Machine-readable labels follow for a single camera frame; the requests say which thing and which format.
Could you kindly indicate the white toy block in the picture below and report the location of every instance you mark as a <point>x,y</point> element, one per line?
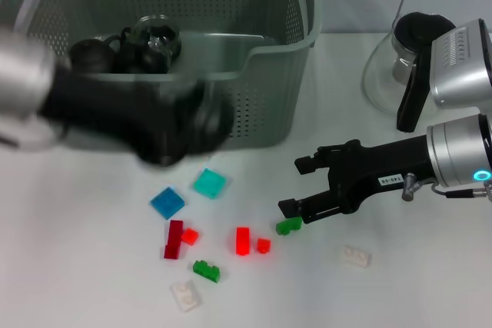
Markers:
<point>356,257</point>
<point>186,295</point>

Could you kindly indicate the small red toy block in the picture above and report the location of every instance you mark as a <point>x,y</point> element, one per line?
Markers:
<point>263,246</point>
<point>190,236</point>

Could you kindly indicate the grey-green perforated storage bin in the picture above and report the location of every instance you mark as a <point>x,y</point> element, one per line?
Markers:
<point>261,113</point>

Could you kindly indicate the bright red long toy block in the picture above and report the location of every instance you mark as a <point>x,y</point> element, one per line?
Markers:
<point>242,241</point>

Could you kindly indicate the blue square toy block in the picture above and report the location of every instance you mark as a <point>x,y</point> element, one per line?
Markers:
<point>167,204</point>

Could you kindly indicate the green toy block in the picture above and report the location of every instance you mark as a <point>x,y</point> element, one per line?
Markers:
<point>207,271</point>
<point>288,226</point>

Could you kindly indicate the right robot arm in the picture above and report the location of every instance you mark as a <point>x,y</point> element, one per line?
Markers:
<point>457,151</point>

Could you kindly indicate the teal square toy block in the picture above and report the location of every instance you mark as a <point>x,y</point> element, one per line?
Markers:
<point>209,184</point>

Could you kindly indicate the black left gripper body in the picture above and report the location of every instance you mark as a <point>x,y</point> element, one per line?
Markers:
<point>115,116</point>

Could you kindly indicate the dark clay teapot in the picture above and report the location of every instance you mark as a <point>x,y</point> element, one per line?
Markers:
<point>90,57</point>

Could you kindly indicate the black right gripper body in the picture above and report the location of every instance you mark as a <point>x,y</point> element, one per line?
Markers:
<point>376,168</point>

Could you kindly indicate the dark red long toy block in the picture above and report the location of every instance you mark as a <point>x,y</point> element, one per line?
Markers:
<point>173,239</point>

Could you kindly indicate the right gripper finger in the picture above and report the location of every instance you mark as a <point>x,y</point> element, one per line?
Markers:
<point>315,209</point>
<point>307,164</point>

